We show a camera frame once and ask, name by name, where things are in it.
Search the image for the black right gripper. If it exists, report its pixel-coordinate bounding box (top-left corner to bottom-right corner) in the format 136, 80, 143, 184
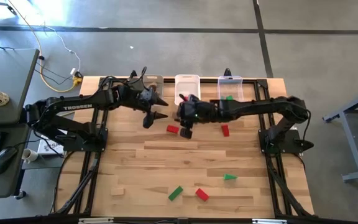
177, 93, 218, 140

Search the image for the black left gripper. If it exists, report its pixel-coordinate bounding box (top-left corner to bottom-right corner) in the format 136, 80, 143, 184
119, 81, 170, 129

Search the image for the long green block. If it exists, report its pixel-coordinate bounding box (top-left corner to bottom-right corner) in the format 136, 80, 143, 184
168, 185, 184, 202

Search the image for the white plastic bin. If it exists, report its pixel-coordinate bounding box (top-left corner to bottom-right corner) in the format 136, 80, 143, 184
174, 73, 201, 106

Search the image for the grey plastic bin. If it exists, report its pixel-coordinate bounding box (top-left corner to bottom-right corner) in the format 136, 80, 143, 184
141, 73, 164, 94

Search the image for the clear plastic bin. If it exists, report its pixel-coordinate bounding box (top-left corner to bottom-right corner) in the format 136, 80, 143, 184
218, 75, 247, 103

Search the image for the white printed paper sheet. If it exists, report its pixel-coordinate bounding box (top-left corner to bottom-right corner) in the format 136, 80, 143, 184
37, 133, 67, 156

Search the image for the white cup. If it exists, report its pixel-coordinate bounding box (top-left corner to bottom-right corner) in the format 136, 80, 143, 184
21, 148, 39, 164

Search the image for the grey side desk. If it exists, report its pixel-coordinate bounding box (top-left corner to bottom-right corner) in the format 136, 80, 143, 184
0, 48, 40, 126

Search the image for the black computer mouse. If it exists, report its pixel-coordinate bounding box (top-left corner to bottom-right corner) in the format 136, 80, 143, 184
0, 146, 19, 174

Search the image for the black aluminium table frame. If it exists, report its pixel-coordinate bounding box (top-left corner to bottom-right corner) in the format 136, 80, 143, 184
50, 76, 316, 218

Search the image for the yellow floor cable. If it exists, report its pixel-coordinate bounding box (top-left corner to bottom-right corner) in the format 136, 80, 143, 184
7, 0, 83, 93

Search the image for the white floor cable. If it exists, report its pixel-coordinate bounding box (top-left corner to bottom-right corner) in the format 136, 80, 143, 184
42, 24, 82, 75

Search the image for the black power cable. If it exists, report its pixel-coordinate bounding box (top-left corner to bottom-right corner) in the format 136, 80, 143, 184
50, 151, 74, 215

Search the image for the silver metal bracket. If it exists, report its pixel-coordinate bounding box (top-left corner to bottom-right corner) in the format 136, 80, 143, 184
78, 217, 114, 224
252, 218, 288, 224

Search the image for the grey metal table frame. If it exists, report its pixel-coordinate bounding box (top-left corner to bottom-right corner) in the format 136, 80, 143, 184
323, 88, 358, 183

